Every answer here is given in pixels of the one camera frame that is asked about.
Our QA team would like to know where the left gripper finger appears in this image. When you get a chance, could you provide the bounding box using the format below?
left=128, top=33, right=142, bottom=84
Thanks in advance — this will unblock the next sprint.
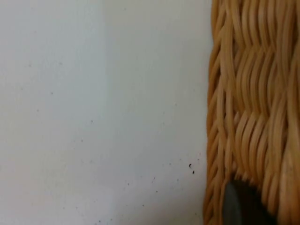
left=222, top=179, right=278, bottom=225

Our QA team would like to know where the pale wicker basket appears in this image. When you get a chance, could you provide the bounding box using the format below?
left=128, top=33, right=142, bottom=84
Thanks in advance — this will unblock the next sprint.
left=202, top=0, right=300, bottom=225

